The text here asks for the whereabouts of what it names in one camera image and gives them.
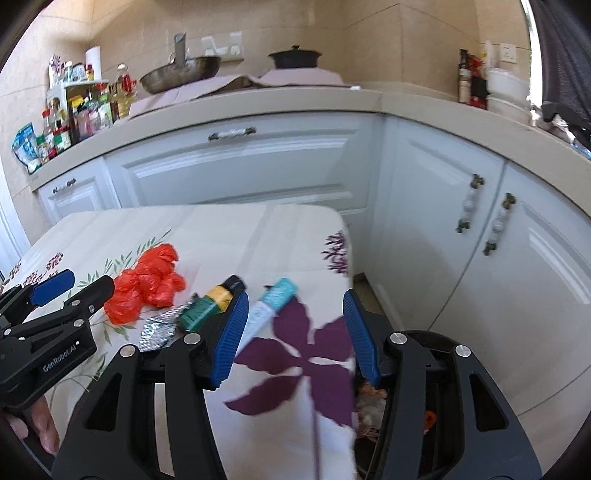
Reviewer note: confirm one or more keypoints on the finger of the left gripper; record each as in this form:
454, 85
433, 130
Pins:
80, 306
20, 301

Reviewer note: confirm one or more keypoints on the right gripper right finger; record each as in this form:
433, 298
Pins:
501, 449

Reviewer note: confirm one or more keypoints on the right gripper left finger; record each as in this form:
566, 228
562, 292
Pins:
111, 433

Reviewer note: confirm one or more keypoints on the red plastic bag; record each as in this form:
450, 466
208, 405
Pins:
152, 282

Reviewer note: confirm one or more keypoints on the silver foil blister pack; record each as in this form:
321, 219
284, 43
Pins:
161, 329

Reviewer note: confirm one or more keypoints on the green yellow tube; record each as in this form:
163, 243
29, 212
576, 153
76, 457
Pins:
216, 301

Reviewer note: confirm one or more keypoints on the teal white tube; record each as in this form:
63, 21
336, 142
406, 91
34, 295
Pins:
266, 309

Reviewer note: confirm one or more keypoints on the orange plastic bag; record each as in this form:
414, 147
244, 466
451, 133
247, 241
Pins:
430, 418

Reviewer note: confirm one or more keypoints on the red white twine bundle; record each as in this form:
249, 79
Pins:
370, 432

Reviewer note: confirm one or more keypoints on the clear plastic bag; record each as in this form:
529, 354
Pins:
371, 405

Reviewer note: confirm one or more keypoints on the black trash bin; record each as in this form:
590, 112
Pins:
424, 375

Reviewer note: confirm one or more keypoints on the person's left hand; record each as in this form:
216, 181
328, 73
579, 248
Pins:
37, 418

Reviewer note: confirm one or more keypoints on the blue snack bag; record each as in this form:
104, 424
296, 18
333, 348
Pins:
24, 148

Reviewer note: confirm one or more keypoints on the floral tablecloth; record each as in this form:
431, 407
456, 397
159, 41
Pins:
286, 409

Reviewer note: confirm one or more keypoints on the white spice rack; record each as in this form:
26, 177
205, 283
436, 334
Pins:
84, 106

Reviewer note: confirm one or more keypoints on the cooking oil bottle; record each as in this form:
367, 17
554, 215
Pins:
125, 94

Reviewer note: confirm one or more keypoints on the paper towel roll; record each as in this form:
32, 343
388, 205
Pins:
93, 59

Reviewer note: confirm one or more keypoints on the steel wok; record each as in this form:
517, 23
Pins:
181, 70

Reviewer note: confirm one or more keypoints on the pink stove cover cloth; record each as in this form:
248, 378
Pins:
276, 78

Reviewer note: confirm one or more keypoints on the black casserole pot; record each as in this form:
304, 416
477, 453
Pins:
295, 58

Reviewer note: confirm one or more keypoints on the white stacked bowls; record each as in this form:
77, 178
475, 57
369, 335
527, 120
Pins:
508, 95

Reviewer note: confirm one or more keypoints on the dark sauce bottle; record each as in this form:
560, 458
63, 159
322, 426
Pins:
465, 78

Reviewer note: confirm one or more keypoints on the dark curtain cloth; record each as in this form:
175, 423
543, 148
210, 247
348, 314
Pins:
564, 35

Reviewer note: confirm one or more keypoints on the small drawer handle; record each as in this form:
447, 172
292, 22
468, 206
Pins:
65, 186

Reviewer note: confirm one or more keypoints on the left cabinet door handle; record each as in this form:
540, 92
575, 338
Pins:
469, 205

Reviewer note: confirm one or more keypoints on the cabinet door handle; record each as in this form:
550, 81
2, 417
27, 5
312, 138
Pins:
469, 205
499, 224

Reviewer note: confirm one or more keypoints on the right cabinet door handle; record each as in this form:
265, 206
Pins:
499, 224

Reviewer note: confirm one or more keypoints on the white wall hook rack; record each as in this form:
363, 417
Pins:
228, 47

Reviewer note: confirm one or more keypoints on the wall power socket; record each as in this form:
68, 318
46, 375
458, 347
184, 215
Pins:
508, 53

